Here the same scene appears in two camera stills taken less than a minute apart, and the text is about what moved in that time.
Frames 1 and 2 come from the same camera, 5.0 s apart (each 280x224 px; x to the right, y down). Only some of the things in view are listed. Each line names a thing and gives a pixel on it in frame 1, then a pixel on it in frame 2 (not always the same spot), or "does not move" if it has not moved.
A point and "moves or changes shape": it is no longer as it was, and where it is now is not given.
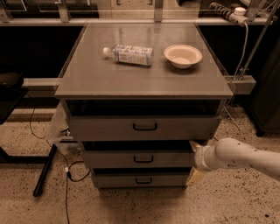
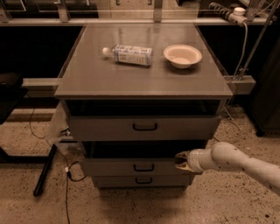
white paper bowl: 182,56 does not move
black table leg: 45,169 does not move
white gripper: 199,158 to 193,160
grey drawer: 138,154 moves or changes shape
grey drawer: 143,120 does not move
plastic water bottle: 140,55 does not move
